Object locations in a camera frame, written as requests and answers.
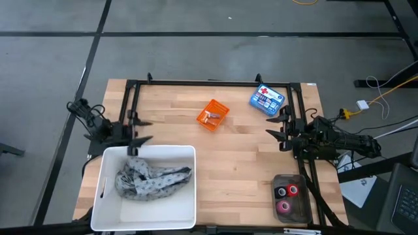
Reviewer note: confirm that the red bandage roll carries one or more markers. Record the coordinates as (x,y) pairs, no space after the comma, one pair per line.
(292,190)

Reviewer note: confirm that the grey chair foot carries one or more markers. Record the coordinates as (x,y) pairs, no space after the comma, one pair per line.
(11,150)

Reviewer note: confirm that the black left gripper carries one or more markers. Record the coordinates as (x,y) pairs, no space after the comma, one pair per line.
(130,134)

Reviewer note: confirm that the grey patterned cloth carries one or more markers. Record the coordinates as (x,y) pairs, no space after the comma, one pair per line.
(150,182)

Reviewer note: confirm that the yellow plug connector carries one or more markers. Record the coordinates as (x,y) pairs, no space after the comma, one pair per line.
(347,114)

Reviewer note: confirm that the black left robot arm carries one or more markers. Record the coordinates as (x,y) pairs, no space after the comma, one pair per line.
(98,129)

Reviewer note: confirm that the white power adapter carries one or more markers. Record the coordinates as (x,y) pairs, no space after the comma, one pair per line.
(362,104)

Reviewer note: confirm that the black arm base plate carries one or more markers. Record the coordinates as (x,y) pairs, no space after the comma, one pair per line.
(96,150)
(321,156)

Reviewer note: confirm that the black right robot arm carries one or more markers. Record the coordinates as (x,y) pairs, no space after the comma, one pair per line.
(352,142)

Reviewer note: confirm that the pink bandage roll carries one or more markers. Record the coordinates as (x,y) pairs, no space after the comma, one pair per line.
(283,206)

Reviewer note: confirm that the blue first aid kit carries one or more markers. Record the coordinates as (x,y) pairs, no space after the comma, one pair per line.
(267,99)

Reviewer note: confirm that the small orange plastic basket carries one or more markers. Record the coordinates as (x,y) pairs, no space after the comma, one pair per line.
(213,115)

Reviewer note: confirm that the black desk leg frame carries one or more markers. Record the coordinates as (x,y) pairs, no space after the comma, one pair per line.
(401,32)

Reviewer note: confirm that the black laptop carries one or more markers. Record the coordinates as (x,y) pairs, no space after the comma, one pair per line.
(401,199)

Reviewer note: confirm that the grey translucent plastic bin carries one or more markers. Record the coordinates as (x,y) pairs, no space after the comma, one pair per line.
(302,209)

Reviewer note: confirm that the white plastic storage basket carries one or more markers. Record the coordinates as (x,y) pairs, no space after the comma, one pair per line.
(163,215)

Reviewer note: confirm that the white cardboard box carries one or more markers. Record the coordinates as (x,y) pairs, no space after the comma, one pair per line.
(356,189)

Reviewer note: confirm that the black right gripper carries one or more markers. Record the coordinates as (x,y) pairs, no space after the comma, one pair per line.
(295,134)

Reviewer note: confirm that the silver label plate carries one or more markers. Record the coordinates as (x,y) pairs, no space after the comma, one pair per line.
(302,231)

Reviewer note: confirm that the clear plastic test tube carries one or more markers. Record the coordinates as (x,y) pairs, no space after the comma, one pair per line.
(212,115)
(209,122)

